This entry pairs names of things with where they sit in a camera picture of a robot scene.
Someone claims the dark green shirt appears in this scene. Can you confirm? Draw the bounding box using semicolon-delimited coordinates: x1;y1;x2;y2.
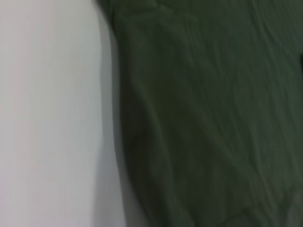
93;0;303;227

